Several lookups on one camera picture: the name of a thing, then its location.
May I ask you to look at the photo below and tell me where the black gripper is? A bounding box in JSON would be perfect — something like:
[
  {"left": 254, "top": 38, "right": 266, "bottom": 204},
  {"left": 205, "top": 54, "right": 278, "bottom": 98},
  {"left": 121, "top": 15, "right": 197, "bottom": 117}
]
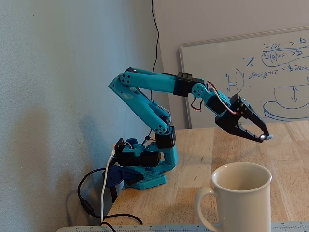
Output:
[{"left": 215, "top": 94, "right": 269, "bottom": 144}]

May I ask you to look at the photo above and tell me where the white ceramic mug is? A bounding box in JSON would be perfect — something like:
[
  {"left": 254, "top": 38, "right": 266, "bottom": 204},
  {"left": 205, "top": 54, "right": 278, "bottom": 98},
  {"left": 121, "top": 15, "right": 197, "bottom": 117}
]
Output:
[{"left": 195, "top": 162, "right": 273, "bottom": 232}]

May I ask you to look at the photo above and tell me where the whiteboard with blue writing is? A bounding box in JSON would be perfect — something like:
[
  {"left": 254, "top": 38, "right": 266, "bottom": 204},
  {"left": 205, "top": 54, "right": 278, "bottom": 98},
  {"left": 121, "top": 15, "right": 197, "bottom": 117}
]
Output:
[{"left": 178, "top": 26, "right": 309, "bottom": 129}]

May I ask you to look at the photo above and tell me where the grey gridded cutting mat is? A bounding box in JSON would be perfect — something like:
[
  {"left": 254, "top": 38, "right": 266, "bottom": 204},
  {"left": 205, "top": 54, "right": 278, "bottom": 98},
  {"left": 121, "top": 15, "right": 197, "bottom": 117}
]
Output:
[{"left": 55, "top": 221, "right": 309, "bottom": 232}]

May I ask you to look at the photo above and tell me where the motor controller board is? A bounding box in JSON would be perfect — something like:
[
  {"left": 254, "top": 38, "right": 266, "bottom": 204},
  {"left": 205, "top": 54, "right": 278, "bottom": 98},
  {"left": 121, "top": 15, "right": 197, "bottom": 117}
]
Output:
[{"left": 112, "top": 138, "right": 126, "bottom": 158}]

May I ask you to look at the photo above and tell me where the blue spring clamp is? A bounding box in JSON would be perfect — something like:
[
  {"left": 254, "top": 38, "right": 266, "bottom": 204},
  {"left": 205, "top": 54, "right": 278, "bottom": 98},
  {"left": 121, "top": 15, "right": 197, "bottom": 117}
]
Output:
[{"left": 102, "top": 165, "right": 143, "bottom": 189}]

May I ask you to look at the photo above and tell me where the thin black hanging cable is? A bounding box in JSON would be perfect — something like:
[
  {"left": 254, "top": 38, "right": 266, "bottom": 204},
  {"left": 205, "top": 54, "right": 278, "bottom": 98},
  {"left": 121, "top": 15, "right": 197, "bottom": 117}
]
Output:
[{"left": 151, "top": 0, "right": 160, "bottom": 73}]

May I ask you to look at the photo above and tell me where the white cable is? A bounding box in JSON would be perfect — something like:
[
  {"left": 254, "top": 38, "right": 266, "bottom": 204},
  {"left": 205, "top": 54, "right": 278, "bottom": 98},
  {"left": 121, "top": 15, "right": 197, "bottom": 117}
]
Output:
[{"left": 100, "top": 149, "right": 115, "bottom": 223}]

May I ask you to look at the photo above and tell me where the black power cable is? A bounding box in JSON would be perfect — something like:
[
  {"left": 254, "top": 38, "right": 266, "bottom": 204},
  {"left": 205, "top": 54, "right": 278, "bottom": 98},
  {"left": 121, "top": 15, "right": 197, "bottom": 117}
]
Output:
[{"left": 77, "top": 168, "right": 143, "bottom": 227}]

